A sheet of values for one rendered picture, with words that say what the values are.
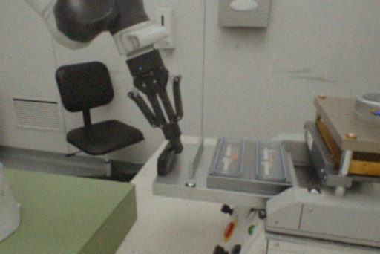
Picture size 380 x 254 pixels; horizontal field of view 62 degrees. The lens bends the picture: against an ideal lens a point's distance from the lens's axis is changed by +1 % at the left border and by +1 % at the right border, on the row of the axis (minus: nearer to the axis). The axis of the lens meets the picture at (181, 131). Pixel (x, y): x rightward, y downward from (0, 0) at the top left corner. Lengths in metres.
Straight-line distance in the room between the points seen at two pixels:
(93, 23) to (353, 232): 0.58
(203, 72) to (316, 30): 0.76
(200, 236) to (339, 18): 1.67
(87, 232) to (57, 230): 0.06
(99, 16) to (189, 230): 0.57
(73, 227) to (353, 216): 0.54
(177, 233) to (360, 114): 0.52
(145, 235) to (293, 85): 1.61
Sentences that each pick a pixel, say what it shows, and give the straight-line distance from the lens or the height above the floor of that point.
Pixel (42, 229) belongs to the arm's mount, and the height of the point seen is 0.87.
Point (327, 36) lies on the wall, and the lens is 2.19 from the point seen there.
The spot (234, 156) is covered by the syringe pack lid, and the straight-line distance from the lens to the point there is 0.70.
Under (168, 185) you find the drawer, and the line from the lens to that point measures 0.65.
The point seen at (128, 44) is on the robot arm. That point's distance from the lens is 0.64.
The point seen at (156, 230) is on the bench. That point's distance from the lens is 0.88.
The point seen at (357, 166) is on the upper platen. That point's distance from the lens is 0.63.
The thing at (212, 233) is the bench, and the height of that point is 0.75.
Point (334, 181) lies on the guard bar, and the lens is 0.60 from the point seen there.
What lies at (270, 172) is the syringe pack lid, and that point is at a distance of 0.65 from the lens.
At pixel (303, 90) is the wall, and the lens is 2.23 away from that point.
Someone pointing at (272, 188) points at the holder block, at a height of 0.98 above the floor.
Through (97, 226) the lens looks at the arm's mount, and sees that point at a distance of 0.73.
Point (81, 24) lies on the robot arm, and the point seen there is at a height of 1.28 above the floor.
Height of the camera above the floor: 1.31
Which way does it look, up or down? 22 degrees down
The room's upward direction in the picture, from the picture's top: straight up
